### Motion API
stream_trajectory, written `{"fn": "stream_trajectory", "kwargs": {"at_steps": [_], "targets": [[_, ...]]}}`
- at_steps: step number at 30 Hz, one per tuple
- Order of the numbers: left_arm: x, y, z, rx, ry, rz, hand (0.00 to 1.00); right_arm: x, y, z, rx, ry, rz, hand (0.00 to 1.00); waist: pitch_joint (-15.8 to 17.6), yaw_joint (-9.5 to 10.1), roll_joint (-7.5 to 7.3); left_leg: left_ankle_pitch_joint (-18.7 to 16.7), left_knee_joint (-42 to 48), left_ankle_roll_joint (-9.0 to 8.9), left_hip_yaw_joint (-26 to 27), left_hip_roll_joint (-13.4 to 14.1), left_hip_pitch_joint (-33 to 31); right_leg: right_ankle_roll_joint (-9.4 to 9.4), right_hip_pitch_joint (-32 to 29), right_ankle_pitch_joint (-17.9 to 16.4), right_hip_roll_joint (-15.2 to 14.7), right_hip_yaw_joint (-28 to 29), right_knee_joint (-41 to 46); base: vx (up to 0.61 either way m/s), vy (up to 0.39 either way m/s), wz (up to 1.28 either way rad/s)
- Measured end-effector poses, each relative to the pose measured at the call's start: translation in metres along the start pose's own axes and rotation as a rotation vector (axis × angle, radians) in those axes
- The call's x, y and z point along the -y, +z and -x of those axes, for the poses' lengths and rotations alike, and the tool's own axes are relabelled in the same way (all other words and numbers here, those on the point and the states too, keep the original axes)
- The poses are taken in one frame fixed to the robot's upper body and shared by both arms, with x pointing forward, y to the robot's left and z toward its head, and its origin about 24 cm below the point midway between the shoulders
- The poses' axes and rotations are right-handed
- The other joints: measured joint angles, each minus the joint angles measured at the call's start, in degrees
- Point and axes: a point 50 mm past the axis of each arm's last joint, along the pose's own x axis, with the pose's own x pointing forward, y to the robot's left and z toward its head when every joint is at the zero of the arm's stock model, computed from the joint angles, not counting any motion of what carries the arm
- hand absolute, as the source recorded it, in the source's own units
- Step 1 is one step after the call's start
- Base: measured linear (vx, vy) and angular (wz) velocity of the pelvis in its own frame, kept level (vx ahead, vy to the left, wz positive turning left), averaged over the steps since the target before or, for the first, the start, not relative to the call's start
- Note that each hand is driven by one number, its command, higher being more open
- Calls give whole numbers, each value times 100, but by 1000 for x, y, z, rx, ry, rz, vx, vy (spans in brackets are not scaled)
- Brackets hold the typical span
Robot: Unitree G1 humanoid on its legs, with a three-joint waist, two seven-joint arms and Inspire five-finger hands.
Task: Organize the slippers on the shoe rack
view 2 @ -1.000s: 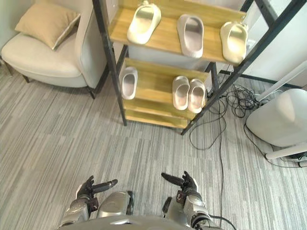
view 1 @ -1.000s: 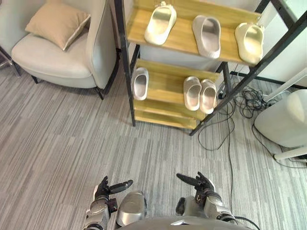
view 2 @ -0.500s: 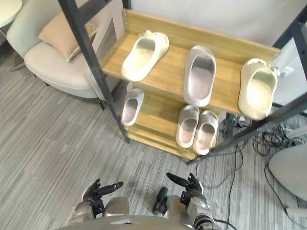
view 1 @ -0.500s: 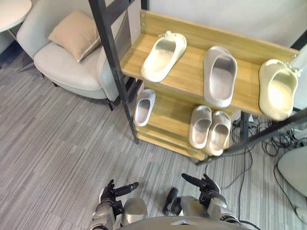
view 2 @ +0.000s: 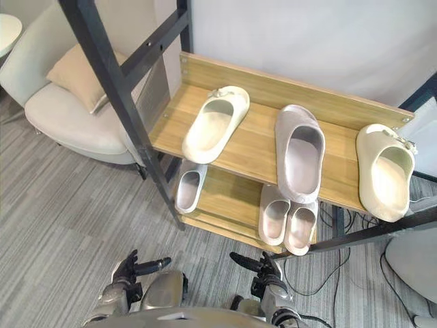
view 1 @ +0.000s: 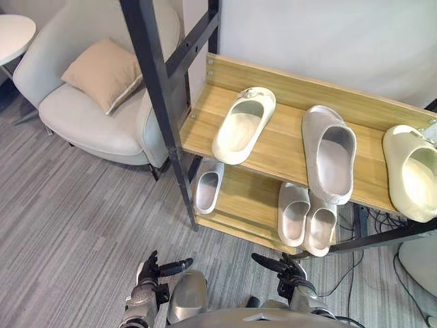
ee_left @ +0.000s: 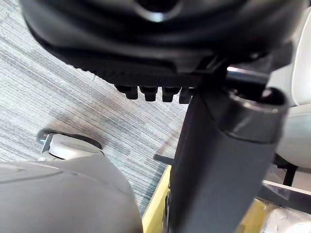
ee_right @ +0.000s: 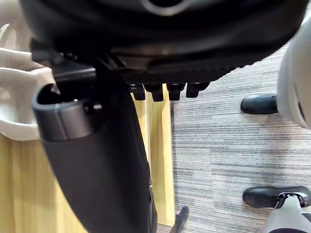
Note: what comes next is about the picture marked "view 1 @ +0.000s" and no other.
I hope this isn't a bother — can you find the beige cushion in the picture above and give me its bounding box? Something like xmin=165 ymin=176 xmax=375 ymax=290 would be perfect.
xmin=61 ymin=37 xmax=143 ymax=116

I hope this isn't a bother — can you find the large grey felt slipper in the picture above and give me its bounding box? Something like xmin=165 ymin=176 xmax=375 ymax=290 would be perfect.
xmin=301 ymin=105 xmax=358 ymax=206

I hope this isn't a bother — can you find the white round table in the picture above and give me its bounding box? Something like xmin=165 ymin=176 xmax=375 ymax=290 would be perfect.
xmin=0 ymin=13 xmax=37 ymax=81

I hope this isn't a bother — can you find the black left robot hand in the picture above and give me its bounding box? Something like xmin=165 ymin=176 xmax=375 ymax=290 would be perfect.
xmin=137 ymin=250 xmax=194 ymax=284

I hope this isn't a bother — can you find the white partition panel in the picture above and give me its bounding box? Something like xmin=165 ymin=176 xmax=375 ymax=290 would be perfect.
xmin=218 ymin=0 xmax=437 ymax=110

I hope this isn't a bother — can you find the small grey slipper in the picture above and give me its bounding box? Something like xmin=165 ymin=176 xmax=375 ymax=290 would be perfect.
xmin=305 ymin=191 xmax=338 ymax=257
xmin=278 ymin=181 xmax=311 ymax=247
xmin=194 ymin=161 xmax=225 ymax=215

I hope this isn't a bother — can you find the cream slipper with charm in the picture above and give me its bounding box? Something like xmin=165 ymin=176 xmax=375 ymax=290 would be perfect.
xmin=211 ymin=87 xmax=277 ymax=165
xmin=382 ymin=124 xmax=437 ymax=223

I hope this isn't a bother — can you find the black cable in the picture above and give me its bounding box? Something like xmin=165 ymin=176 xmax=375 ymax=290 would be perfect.
xmin=300 ymin=204 xmax=437 ymax=325

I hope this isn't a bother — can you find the light grey armchair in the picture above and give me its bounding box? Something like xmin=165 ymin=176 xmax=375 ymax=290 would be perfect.
xmin=12 ymin=0 xmax=182 ymax=181

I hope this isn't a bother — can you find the wooden shoe rack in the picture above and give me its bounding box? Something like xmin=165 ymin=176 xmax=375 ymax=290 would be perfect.
xmin=178 ymin=52 xmax=437 ymax=256

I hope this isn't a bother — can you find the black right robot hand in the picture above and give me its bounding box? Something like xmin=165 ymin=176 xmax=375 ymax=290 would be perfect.
xmin=251 ymin=252 xmax=307 ymax=286

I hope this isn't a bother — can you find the silver robot leg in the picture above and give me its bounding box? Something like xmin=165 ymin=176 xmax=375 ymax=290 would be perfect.
xmin=165 ymin=269 xmax=209 ymax=325

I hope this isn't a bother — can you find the white round base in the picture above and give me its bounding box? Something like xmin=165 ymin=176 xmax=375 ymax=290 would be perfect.
xmin=397 ymin=235 xmax=437 ymax=291

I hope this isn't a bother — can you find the silver robot torso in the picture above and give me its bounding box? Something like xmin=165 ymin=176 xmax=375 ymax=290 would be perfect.
xmin=170 ymin=307 xmax=363 ymax=328

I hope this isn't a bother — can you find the black metal frame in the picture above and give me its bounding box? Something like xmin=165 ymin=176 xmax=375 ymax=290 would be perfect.
xmin=119 ymin=0 xmax=437 ymax=254

